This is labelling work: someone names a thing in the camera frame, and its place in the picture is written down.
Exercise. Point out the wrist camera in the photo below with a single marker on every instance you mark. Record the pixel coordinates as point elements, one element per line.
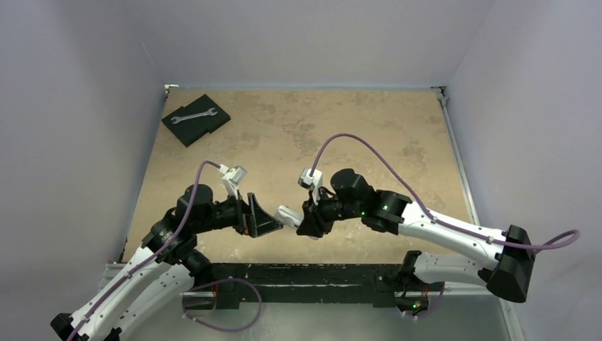
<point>231,179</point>
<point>311,180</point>

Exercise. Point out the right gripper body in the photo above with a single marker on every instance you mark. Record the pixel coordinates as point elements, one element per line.
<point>312,219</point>

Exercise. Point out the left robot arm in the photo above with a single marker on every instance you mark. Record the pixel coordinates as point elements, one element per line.
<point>165,265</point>

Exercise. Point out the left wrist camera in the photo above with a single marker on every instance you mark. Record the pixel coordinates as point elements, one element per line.
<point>231,179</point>

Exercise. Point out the white remote control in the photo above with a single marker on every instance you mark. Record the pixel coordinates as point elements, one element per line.
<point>288,217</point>

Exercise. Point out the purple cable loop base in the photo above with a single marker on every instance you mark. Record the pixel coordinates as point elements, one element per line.
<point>230,301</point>

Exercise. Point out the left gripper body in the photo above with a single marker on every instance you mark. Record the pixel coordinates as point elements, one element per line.
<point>231,213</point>

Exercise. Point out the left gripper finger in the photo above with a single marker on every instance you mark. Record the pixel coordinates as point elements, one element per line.
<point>262,223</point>
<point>257,212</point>

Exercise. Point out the silver open-end wrench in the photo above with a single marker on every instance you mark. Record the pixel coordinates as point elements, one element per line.
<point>209,113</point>

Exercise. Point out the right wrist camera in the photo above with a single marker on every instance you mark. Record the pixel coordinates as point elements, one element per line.
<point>311,180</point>

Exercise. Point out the black foam pad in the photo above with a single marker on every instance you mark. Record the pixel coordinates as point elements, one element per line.
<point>188,132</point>

